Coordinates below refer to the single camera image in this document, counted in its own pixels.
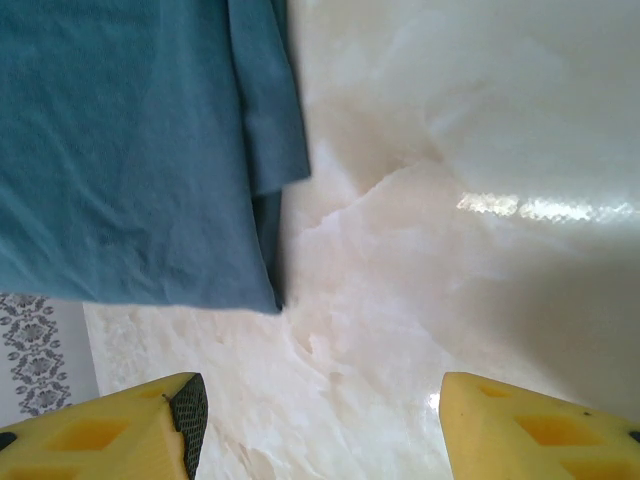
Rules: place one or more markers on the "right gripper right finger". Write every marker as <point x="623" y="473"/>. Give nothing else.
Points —
<point x="525" y="435"/>

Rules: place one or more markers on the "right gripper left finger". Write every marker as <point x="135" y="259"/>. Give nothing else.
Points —
<point x="100" y="440"/>

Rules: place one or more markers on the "blue t-shirt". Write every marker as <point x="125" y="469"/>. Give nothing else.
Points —
<point x="125" y="150"/>

